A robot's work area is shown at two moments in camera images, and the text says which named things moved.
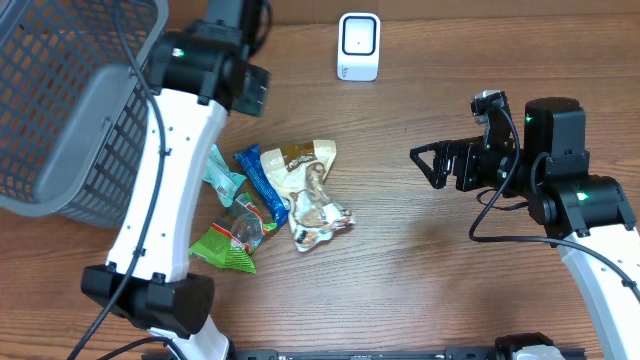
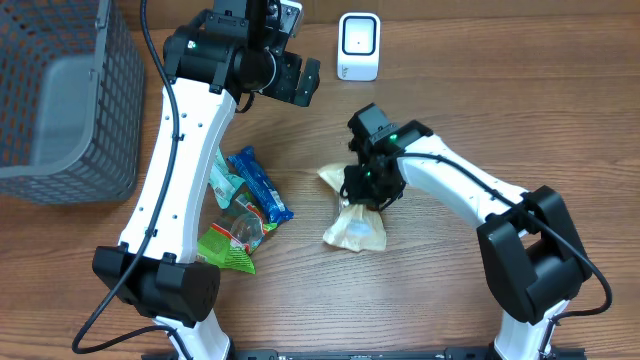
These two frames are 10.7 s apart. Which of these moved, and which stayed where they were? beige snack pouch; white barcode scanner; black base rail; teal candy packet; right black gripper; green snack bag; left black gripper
Moved: beige snack pouch; right black gripper; left black gripper
Stayed: teal candy packet; white barcode scanner; green snack bag; black base rail
